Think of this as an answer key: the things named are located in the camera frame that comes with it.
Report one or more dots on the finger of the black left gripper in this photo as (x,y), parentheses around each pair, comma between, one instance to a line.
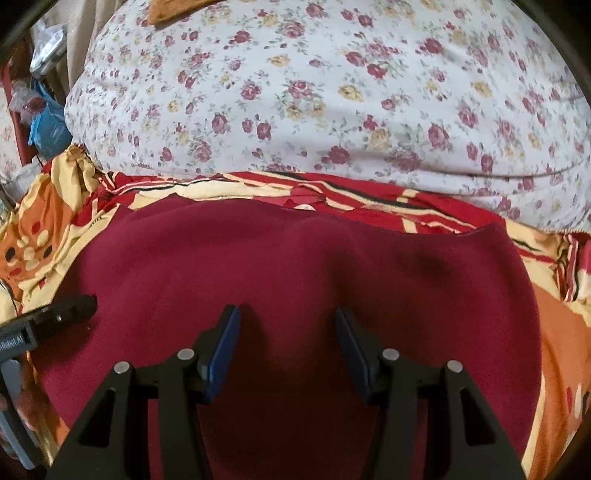
(43,322)

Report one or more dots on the blue plastic bag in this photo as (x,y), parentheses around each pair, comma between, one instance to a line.
(48,131)

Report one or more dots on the white floral quilt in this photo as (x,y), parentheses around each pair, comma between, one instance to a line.
(465,98)

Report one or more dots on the clear plastic bag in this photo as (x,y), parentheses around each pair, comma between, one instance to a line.
(49,47)

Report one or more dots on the beige curtain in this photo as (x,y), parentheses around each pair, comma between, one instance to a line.
(83,20)

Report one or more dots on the dark red sweater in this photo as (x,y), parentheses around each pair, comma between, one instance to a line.
(288,409)

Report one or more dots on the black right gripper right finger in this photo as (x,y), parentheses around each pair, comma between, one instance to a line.
(433,423)

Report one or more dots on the brown plush pillow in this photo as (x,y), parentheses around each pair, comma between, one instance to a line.
(161,11)

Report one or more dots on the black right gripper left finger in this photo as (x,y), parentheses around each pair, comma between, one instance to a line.
(110,439)

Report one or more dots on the orange red patterned blanket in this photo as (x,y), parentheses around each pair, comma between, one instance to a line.
(71,202)

